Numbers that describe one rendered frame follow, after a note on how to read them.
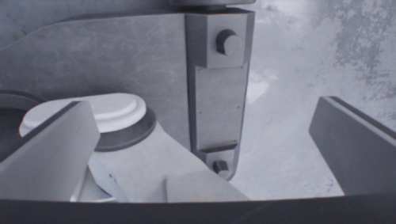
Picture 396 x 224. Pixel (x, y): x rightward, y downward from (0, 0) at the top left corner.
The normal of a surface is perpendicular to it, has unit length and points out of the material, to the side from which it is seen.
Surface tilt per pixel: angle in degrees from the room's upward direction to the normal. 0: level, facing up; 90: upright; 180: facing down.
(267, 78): 0
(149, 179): 90
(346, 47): 0
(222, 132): 0
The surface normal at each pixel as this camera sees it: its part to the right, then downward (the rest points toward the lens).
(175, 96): 0.21, 0.51
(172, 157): -0.02, -0.85
